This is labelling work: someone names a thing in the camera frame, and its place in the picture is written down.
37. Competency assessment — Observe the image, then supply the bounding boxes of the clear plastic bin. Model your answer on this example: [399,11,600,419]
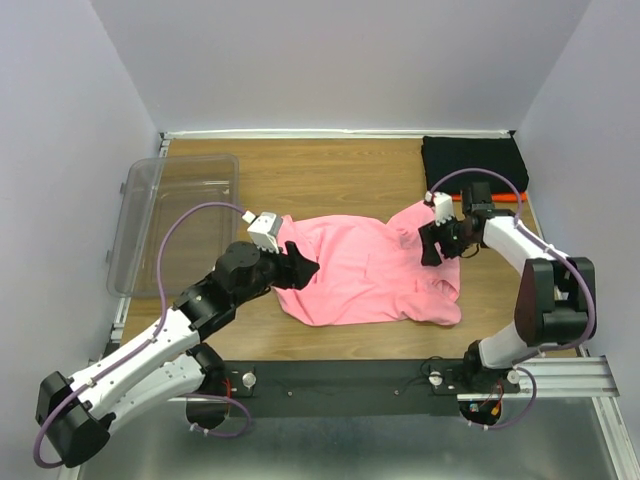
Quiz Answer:
[107,154,240,298]

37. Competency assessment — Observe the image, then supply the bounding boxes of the aluminium frame rail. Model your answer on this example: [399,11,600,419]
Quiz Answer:
[57,354,640,480]

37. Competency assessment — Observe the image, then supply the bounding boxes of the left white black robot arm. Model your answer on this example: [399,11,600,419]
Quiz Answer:
[32,241,320,469]

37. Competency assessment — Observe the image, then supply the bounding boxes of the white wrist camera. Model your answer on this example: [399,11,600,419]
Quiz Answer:
[424,191,456,226]
[241,210,283,253]

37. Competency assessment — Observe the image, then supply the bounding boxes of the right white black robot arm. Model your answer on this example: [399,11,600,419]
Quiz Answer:
[418,182,597,392]

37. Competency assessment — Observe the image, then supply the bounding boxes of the folded orange t shirt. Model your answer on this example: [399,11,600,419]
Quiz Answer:
[492,192,527,203]

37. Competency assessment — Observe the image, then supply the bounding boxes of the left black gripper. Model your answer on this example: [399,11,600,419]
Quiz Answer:
[233,239,321,308]

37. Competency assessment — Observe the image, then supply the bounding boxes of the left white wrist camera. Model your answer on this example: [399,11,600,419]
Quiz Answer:
[241,210,283,253]

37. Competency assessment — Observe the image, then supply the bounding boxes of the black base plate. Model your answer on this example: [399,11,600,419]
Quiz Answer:
[184,357,521,434]

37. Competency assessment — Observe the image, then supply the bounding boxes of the pink t shirt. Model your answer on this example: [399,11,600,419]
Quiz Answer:
[276,202,462,327]

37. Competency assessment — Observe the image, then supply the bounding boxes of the folded black t shirt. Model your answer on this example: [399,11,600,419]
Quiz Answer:
[421,136,529,193]

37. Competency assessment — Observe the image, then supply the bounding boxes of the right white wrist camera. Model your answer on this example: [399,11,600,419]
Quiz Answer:
[424,191,456,226]

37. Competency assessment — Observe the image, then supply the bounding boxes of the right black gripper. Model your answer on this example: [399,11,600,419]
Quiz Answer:
[417,212,476,266]

